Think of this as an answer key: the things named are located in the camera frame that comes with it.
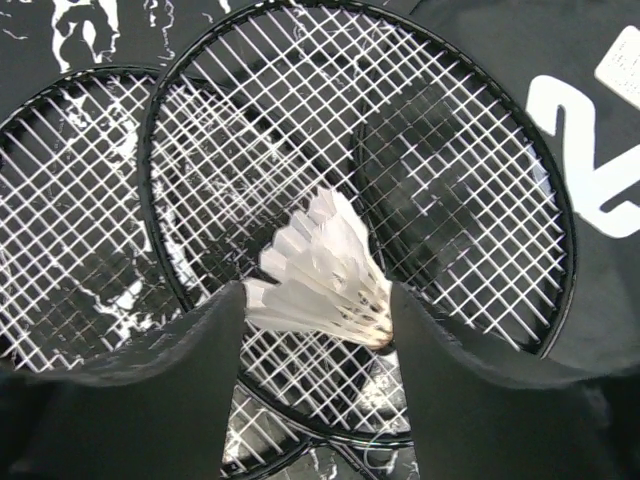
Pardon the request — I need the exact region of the black racket bag Crossway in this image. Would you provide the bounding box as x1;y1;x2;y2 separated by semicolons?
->
352;0;640;376

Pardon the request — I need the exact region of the badminton racket black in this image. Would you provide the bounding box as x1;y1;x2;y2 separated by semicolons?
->
138;1;577;447
0;64;321;480

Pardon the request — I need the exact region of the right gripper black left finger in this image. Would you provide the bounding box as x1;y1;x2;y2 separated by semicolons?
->
1;281;245;479

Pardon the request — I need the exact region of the right badminton racket black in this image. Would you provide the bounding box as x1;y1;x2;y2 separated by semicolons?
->
138;1;577;447

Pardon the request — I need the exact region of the white shuttlecock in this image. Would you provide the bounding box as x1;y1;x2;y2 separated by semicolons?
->
243;187;394;350

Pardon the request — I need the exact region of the left badminton racket black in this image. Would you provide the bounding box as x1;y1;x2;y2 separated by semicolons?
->
0;64;321;480

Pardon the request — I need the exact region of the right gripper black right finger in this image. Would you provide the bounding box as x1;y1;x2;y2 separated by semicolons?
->
391;283;639;479

